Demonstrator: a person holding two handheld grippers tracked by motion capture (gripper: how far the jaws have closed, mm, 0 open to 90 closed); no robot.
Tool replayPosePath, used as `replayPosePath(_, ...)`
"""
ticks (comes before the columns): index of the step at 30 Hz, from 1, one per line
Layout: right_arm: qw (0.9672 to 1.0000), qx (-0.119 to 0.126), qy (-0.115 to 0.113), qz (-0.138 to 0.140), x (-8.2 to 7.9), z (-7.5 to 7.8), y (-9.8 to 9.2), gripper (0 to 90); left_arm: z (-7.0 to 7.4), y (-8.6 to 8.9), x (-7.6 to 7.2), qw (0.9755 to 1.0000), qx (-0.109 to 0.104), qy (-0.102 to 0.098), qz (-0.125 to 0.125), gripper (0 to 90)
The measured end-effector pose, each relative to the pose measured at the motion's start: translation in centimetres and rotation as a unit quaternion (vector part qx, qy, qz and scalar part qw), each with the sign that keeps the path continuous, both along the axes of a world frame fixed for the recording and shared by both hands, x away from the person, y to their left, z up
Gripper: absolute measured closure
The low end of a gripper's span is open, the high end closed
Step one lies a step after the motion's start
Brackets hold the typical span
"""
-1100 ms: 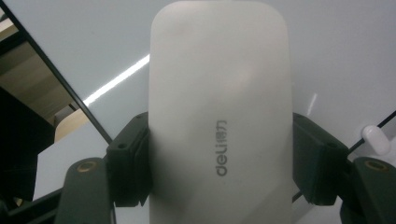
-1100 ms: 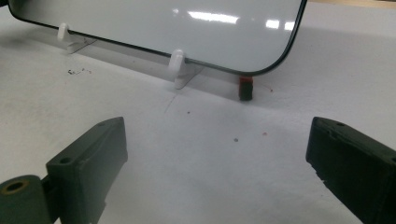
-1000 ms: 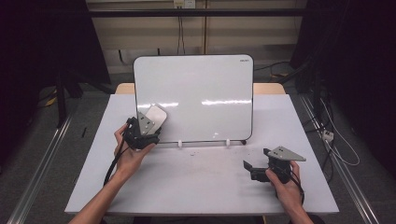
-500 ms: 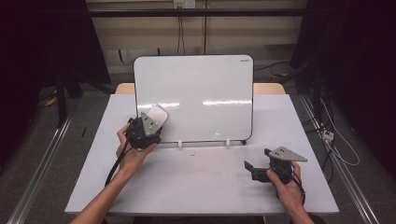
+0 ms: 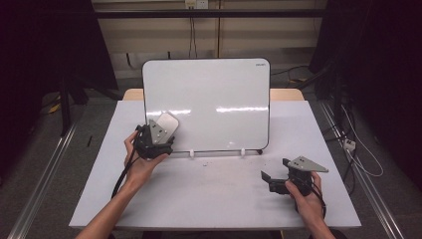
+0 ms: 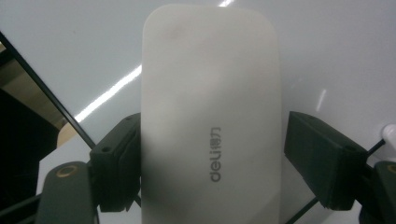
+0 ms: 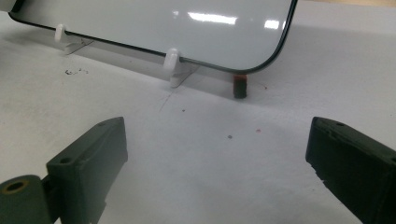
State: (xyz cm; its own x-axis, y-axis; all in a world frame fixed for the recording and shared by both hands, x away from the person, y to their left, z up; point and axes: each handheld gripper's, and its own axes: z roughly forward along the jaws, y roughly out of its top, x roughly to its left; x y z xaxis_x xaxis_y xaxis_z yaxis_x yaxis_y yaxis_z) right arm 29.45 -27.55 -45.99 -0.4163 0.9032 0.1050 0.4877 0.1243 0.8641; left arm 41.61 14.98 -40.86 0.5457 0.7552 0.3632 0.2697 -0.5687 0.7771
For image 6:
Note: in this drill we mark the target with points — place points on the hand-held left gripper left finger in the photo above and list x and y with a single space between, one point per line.
115 168

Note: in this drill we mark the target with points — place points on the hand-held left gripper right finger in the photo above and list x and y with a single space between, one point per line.
323 161

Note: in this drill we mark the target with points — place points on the white whiteboard with black frame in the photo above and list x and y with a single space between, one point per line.
327 62

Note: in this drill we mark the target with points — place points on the white whiteboard eraser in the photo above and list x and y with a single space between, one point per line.
208 102

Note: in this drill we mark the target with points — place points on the wooden table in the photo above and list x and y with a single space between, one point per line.
67 135

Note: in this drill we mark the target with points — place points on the white whiteboard clip foot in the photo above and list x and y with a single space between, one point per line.
389 133

